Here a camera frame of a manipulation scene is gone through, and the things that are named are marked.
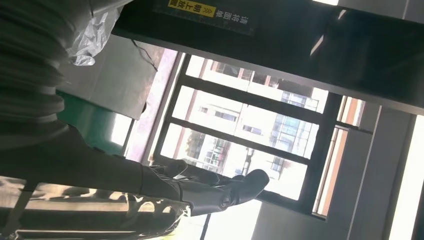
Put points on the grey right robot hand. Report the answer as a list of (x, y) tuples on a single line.
[(99, 172)]

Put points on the green conveyor belt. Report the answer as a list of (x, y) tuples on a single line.
[(89, 126)]

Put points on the black inbound scanner machine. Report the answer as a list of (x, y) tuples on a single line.
[(298, 36)]

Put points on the yellow black label strip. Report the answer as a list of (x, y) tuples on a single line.
[(205, 11)]

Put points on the dark framed window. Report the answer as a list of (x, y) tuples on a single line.
[(326, 139)]

